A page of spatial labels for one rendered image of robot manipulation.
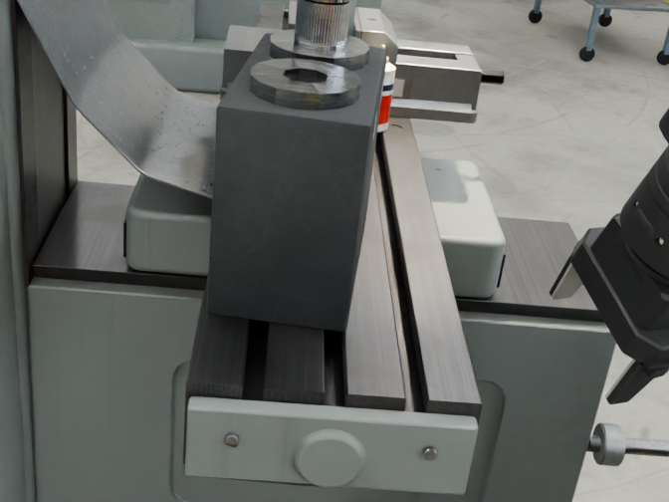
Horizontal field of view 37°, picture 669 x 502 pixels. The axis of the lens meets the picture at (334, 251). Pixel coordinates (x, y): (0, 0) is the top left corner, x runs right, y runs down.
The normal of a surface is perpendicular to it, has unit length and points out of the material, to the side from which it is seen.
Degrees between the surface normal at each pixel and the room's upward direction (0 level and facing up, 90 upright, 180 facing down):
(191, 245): 90
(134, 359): 90
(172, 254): 90
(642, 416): 0
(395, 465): 90
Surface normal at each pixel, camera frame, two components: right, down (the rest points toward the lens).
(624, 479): 0.11, -0.88
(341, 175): -0.11, 0.45
